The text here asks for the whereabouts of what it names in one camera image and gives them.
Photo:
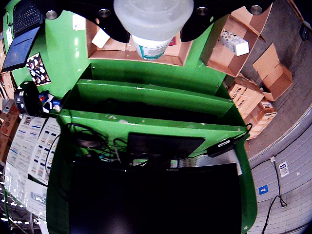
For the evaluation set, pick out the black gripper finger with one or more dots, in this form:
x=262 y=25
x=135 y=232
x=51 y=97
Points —
x=207 y=17
x=102 y=22

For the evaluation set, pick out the translucent bottle with teal label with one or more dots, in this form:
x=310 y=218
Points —
x=153 y=22

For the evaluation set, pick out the long white printed box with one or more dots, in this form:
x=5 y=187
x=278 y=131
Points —
x=100 y=39

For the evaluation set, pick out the shallow cardboard tray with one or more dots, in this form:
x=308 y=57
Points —
x=114 y=52

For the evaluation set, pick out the white box with black pattern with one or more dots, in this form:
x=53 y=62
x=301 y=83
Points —
x=234 y=42

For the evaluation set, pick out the red carton box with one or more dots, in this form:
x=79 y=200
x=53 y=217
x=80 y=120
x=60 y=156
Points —
x=172 y=41

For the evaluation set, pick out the divided cardboard box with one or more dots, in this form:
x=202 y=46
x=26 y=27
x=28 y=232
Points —
x=219 y=61

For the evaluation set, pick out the brown cardboard with flaps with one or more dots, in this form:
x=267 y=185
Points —
x=273 y=73

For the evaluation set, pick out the small blue red box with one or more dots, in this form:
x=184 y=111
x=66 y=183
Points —
x=44 y=96

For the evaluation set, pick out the flattened patterned paper carton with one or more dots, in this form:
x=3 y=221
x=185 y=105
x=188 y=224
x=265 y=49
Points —
x=79 y=23

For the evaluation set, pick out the green metal shelf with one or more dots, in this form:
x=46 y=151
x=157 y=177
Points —
x=146 y=73

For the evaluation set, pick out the black white red patterned card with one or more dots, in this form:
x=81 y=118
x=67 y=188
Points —
x=37 y=69

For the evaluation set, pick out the black laptop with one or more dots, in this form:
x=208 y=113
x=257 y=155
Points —
x=19 y=51

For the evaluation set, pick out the brown carton with printed letters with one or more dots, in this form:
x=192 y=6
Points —
x=243 y=97

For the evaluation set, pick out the black device with label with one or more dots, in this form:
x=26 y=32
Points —
x=26 y=100

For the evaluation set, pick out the plain brown carton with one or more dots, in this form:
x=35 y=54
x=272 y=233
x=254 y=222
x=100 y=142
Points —
x=263 y=122

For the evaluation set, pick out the black power adapter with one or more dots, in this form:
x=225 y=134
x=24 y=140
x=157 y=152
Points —
x=220 y=147

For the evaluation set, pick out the printed paper sheet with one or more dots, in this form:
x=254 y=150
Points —
x=46 y=151
x=24 y=141
x=26 y=192

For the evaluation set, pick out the stacked printed cartons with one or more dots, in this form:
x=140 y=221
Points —
x=7 y=126

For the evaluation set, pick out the black monitor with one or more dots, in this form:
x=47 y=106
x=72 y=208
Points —
x=156 y=200

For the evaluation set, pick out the white wall sign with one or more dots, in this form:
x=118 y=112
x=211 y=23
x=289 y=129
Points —
x=283 y=169

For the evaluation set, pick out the blue wall sign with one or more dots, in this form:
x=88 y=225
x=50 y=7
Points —
x=263 y=189

